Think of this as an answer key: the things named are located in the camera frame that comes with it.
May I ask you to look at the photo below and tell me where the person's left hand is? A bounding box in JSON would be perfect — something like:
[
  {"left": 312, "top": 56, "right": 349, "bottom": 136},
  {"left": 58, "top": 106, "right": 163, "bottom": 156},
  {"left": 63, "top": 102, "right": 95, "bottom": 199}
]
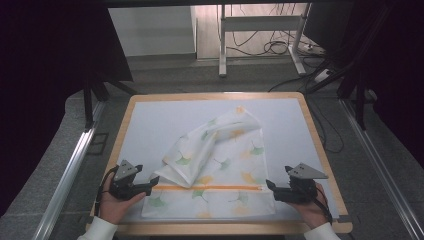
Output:
[{"left": 98, "top": 182, "right": 147, "bottom": 225}]

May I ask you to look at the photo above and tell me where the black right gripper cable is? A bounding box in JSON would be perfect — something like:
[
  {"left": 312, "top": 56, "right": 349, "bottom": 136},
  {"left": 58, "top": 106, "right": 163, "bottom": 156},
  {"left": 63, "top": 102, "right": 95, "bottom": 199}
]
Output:
[{"left": 313, "top": 185, "right": 335, "bottom": 225}]

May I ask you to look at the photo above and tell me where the white leaf-print zippered fabric bag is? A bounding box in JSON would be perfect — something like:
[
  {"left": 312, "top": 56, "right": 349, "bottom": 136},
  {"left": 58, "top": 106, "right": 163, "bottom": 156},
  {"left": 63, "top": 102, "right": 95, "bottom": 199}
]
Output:
[{"left": 141, "top": 105, "right": 277, "bottom": 220}]

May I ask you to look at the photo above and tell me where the aluminium floor rail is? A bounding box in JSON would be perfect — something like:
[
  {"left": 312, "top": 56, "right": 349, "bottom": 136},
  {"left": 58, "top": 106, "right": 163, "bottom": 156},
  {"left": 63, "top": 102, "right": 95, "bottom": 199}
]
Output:
[
  {"left": 339, "top": 98, "right": 424, "bottom": 240},
  {"left": 32, "top": 99, "right": 105, "bottom": 240}
]

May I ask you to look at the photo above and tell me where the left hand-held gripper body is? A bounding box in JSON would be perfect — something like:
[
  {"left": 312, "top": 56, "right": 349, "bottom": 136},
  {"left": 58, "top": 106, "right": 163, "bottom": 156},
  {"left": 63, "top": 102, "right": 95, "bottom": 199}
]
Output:
[{"left": 109, "top": 159, "right": 145, "bottom": 201}]

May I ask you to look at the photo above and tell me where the dark curtain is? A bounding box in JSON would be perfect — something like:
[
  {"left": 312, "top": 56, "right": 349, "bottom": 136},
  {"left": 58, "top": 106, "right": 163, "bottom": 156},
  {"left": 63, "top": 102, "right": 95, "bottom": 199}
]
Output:
[
  {"left": 328, "top": 0, "right": 424, "bottom": 168},
  {"left": 0, "top": 0, "right": 135, "bottom": 217}
]

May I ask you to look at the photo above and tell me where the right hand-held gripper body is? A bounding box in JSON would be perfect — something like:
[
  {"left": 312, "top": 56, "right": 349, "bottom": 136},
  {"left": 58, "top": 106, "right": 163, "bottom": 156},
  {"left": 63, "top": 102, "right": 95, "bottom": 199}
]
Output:
[{"left": 284, "top": 162, "right": 330, "bottom": 205}]

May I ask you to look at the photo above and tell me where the black metal stand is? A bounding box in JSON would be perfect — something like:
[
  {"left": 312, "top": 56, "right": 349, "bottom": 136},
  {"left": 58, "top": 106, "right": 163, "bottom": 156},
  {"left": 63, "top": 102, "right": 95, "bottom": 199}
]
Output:
[
  {"left": 304, "top": 49, "right": 379, "bottom": 132},
  {"left": 82, "top": 74, "right": 138, "bottom": 132}
]

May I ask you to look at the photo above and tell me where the white desk frame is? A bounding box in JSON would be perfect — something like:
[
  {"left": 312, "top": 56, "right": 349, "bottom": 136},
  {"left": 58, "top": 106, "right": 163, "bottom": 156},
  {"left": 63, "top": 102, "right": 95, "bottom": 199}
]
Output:
[{"left": 217, "top": 3, "right": 312, "bottom": 78}]

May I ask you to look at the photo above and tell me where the long black floor cable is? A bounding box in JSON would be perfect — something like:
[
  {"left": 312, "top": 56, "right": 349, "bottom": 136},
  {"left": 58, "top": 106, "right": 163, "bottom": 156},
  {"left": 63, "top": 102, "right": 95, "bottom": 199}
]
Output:
[{"left": 267, "top": 75, "right": 345, "bottom": 155}]

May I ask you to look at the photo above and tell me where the wooden-edged table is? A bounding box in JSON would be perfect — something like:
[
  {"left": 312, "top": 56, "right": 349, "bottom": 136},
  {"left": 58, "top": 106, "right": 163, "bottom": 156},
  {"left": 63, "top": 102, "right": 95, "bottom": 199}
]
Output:
[{"left": 86, "top": 91, "right": 354, "bottom": 236}]

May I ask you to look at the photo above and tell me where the person's right hand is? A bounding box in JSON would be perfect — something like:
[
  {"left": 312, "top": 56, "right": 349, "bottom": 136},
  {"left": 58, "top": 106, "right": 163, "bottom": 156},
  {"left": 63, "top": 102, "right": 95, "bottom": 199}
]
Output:
[{"left": 289, "top": 183, "right": 330, "bottom": 231}]

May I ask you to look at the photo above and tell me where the white cabinet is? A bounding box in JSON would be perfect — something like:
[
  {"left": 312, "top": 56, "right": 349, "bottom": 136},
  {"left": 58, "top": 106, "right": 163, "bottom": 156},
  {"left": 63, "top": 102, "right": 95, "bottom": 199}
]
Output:
[{"left": 107, "top": 5, "right": 198, "bottom": 58}]

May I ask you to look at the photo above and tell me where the tangle of black floor cables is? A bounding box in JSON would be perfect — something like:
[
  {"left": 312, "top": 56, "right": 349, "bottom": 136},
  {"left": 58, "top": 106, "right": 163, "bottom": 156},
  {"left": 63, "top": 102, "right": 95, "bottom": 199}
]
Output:
[{"left": 229, "top": 3, "right": 303, "bottom": 58}]

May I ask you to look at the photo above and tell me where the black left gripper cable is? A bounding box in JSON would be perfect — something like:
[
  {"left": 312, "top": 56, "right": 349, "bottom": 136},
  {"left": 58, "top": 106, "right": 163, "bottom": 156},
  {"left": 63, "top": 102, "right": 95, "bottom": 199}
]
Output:
[{"left": 94, "top": 165, "right": 120, "bottom": 218}]

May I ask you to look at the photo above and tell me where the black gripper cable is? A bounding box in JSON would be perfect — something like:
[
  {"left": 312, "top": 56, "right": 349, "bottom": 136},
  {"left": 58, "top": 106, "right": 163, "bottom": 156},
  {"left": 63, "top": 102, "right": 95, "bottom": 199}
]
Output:
[
  {"left": 313, "top": 185, "right": 335, "bottom": 225},
  {"left": 94, "top": 165, "right": 120, "bottom": 218}
]

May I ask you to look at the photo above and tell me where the white power strip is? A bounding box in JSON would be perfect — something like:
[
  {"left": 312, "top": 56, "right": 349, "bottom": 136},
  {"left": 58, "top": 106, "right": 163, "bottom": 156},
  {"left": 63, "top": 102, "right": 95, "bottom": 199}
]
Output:
[{"left": 313, "top": 68, "right": 334, "bottom": 84}]

